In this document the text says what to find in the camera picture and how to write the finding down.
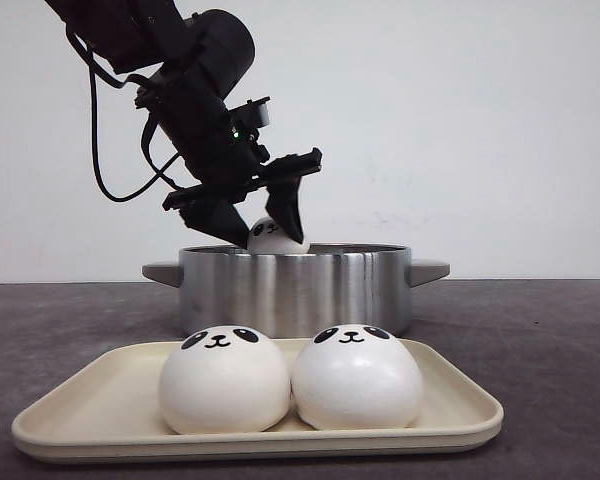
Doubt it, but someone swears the cream plastic tray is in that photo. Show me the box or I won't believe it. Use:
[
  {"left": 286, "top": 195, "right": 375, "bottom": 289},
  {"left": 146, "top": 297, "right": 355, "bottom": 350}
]
[{"left": 11, "top": 340, "right": 504, "bottom": 464}]

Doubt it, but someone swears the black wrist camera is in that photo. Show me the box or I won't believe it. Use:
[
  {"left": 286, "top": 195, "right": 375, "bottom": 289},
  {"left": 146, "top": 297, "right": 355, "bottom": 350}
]
[{"left": 228, "top": 96, "right": 271, "bottom": 141}]

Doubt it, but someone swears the panda bun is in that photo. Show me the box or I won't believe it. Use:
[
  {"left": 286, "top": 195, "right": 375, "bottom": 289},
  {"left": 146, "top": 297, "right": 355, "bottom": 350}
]
[
  {"left": 291, "top": 324, "right": 424, "bottom": 430},
  {"left": 158, "top": 325, "right": 291, "bottom": 434},
  {"left": 247, "top": 216, "right": 310, "bottom": 255}
]

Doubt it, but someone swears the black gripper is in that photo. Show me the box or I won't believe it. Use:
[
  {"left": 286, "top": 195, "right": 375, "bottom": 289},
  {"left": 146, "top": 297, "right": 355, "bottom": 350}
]
[{"left": 132, "top": 62, "right": 321, "bottom": 248}]

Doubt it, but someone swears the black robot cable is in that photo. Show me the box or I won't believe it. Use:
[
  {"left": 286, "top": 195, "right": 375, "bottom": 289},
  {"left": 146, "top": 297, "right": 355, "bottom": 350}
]
[{"left": 64, "top": 24, "right": 186, "bottom": 204}]

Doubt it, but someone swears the stainless steel steamer pot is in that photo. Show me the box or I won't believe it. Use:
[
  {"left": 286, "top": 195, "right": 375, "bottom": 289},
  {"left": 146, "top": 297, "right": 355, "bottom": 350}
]
[{"left": 142, "top": 244, "right": 450, "bottom": 338}]

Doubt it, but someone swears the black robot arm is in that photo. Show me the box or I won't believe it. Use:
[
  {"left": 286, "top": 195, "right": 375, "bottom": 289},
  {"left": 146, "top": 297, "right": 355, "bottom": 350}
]
[{"left": 52, "top": 1, "right": 321, "bottom": 247}]

